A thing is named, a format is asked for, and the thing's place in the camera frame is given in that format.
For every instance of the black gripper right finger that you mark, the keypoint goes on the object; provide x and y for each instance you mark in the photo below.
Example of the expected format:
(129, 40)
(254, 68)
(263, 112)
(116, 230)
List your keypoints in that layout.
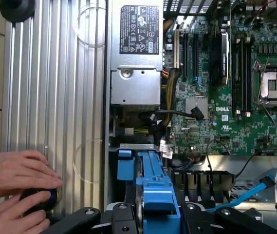
(196, 219)

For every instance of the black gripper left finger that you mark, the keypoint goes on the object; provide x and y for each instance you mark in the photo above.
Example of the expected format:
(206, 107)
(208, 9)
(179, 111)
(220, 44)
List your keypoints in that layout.
(123, 219)

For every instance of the blue disk carrier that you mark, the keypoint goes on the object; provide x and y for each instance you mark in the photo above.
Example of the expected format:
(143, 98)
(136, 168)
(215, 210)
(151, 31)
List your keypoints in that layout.
(126, 165)

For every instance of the person's right hand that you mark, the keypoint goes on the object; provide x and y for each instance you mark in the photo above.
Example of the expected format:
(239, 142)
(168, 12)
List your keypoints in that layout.
(4, 219)

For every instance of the person's left hand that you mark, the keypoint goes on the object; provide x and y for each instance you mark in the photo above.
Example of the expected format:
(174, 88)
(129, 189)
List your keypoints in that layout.
(11, 173)

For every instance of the black plastic shroud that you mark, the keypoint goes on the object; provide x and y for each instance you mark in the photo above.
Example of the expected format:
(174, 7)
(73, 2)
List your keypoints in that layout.
(201, 175)

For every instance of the open PC case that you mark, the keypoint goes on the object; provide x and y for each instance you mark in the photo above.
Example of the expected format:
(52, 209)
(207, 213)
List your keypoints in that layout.
(226, 161)

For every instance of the clear round disc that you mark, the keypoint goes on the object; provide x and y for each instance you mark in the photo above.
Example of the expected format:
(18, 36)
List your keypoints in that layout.
(89, 161)

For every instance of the green motherboard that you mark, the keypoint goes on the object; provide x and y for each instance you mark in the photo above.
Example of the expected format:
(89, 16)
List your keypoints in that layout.
(226, 131)

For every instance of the silver chipset heatsink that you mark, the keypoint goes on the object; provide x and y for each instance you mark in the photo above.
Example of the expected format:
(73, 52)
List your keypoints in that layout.
(190, 104)

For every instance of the silver power supply unit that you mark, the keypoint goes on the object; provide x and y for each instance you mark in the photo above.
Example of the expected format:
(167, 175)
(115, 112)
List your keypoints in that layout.
(135, 85)

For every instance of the installed black RAM stick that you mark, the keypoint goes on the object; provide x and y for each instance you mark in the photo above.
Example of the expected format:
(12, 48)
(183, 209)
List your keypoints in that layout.
(236, 73)

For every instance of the CPU socket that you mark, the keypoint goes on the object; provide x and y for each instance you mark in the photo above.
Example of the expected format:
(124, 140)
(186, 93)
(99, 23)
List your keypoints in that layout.
(272, 85)

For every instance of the black graphics card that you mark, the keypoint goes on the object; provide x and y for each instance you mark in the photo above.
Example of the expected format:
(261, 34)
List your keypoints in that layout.
(219, 61)

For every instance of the black round foot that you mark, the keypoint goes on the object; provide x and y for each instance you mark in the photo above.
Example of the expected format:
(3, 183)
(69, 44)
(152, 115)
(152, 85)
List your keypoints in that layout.
(16, 8)

